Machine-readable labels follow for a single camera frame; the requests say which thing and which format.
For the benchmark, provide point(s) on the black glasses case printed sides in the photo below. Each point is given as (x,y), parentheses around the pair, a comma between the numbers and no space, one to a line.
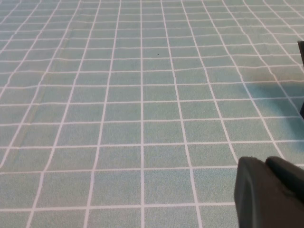
(301,51)

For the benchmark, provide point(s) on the green checked tablecloth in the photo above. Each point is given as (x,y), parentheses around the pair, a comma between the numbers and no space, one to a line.
(142,107)

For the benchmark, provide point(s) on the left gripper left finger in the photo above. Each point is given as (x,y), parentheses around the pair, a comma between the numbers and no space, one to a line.
(256,202)

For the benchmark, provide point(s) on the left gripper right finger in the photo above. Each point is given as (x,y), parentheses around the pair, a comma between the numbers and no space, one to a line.
(289,178)

